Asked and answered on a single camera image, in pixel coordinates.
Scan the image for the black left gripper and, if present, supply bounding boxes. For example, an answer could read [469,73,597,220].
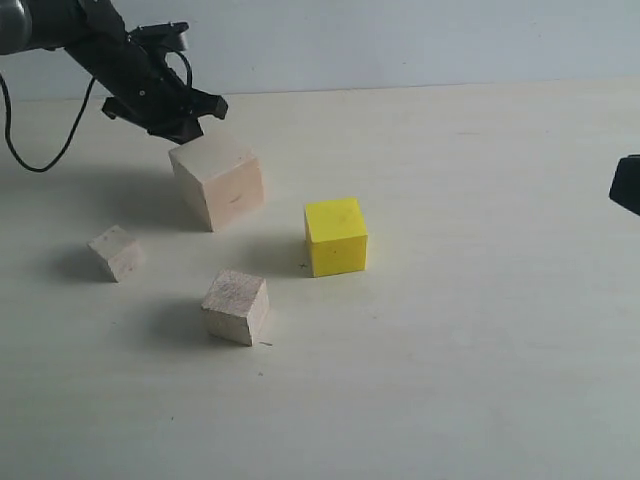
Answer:
[65,1,229,145]

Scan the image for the large wooden cube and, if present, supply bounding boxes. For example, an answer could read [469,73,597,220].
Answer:
[169,130,265,232]

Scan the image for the yellow cube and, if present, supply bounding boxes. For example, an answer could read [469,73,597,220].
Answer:
[304,197,368,278]

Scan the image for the medium wooden cube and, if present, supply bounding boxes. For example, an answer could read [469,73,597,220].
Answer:
[201,269,270,347]

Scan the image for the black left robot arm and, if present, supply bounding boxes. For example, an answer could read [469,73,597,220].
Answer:
[1,0,228,145]

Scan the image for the small wooden cube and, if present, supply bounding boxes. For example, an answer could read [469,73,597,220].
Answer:
[87,225,145,282]

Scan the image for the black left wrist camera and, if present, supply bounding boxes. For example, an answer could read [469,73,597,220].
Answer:
[126,22,190,56]

